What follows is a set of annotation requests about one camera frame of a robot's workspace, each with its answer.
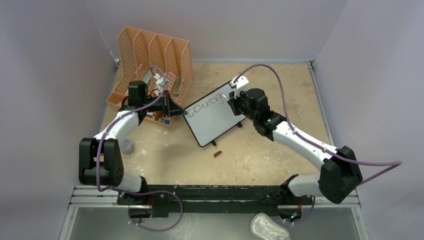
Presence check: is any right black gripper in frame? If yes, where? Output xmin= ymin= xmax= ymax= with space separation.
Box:
xmin=228 ymin=87 xmax=258 ymax=122

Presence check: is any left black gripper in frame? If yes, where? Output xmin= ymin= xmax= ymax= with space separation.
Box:
xmin=142 ymin=91 xmax=187 ymax=118

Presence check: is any black framed whiteboard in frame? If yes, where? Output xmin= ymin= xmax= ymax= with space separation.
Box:
xmin=183 ymin=82 xmax=246 ymax=147

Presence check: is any brown marker cap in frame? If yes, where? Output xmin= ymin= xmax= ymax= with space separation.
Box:
xmin=213 ymin=151 xmax=222 ymax=158

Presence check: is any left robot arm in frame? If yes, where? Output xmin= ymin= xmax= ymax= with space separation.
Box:
xmin=78 ymin=80 xmax=187 ymax=205

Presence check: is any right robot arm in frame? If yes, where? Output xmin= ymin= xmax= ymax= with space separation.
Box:
xmin=228 ymin=88 xmax=363 ymax=204

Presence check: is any metal whiteboard stand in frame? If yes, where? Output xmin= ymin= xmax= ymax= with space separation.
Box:
xmin=209 ymin=121 xmax=243 ymax=147

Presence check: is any grey rounded case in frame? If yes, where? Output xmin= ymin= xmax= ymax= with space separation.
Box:
xmin=173 ymin=75 xmax=183 ymax=96

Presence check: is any grey eraser block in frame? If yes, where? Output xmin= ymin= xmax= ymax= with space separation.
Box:
xmin=142 ymin=71 xmax=152 ymax=87

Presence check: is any peach plastic file organizer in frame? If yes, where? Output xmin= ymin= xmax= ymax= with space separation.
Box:
xmin=106 ymin=26 xmax=194 ymax=112

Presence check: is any clear plastic jar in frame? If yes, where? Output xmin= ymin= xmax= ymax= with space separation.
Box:
xmin=119 ymin=139 xmax=134 ymax=155

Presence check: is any silver foil pouch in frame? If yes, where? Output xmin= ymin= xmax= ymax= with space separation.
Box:
xmin=250 ymin=213 xmax=291 ymax=240

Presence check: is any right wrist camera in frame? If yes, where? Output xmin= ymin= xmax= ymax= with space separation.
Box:
xmin=229 ymin=75 xmax=250 ymax=91

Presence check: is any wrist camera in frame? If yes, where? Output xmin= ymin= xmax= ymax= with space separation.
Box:
xmin=151 ymin=75 xmax=168 ymax=96
xmin=229 ymin=75 xmax=250 ymax=91

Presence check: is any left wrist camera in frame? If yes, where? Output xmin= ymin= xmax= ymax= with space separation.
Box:
xmin=151 ymin=75 xmax=168 ymax=96

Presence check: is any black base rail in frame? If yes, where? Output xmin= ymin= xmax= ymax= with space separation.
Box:
xmin=117 ymin=184 xmax=312 ymax=218

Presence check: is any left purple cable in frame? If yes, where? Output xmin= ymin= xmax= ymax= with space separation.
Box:
xmin=95 ymin=66 xmax=184 ymax=233

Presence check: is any purple cable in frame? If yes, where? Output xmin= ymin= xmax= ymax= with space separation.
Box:
xmin=95 ymin=66 xmax=184 ymax=233
xmin=233 ymin=64 xmax=403 ymax=185

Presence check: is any aluminium frame rail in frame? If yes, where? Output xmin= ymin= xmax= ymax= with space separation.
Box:
xmin=343 ymin=188 xmax=361 ymax=208

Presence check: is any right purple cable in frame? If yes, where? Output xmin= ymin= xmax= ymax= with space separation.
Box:
xmin=233 ymin=64 xmax=403 ymax=185

